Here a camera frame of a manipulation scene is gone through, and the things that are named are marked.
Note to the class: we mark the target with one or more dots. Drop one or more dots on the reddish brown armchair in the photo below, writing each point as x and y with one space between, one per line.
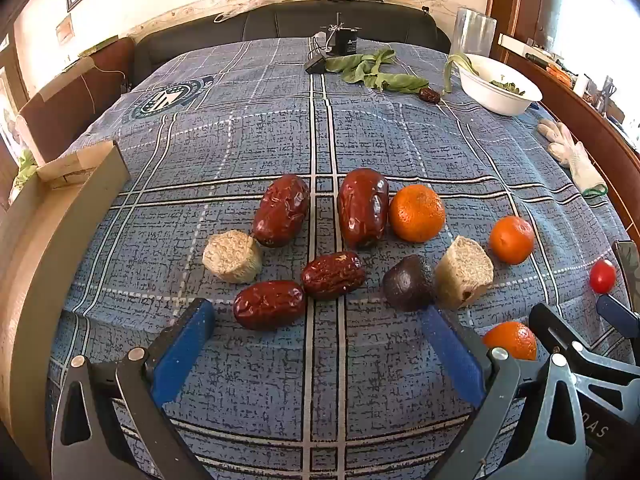
60 110

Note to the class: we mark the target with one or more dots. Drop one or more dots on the small wall plaque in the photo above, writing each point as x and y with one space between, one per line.
64 30

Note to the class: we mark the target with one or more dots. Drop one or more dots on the shallow cardboard box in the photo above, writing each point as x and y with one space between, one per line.
30 260

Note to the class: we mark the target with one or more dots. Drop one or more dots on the black leather sofa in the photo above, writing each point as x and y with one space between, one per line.
280 22

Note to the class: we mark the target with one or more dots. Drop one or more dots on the small orange tangerine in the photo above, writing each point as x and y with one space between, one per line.
511 240
510 339

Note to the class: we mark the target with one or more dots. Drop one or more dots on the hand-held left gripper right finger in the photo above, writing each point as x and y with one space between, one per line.
452 355

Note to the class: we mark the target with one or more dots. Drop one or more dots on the dark purple round fruit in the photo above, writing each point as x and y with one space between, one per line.
408 282

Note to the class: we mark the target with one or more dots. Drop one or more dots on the wooden sideboard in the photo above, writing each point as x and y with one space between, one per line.
600 135

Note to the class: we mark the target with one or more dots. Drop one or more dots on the large orange tangerine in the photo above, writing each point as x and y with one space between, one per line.
416 212

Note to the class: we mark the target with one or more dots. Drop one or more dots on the white work gloves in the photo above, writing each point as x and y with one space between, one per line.
575 157

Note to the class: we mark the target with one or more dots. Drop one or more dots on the large wrinkled red date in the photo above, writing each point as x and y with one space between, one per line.
280 210

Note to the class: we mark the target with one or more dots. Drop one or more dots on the red cherry tomato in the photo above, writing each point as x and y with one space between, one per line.
602 276

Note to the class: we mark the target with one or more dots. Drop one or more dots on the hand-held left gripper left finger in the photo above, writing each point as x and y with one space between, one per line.
185 345

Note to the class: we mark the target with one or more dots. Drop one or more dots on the bunch of green vegetables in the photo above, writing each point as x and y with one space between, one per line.
25 170

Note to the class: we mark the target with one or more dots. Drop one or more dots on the small red date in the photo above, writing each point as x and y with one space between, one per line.
268 304
332 276

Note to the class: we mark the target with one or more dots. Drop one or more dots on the clear glass jar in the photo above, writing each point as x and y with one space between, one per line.
474 32

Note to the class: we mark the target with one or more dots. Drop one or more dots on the white bowl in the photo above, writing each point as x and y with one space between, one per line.
492 92

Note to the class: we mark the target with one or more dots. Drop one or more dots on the blue plaid blanket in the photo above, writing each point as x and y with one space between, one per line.
320 135

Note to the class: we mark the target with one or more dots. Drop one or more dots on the tiny dark red date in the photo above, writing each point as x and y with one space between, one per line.
429 95

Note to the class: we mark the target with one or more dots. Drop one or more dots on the large glossy red date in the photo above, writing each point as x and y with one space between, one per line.
362 207

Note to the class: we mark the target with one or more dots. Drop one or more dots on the white plastic bag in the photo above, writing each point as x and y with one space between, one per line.
226 16

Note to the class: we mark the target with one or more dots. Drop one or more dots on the black cylindrical device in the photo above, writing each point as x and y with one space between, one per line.
346 42

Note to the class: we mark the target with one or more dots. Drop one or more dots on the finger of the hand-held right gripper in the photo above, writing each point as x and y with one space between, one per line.
565 330
620 315

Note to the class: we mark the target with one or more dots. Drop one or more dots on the black power adapter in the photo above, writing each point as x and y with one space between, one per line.
315 65

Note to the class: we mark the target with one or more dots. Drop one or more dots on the green vegetable leaves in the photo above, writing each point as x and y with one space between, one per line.
370 67

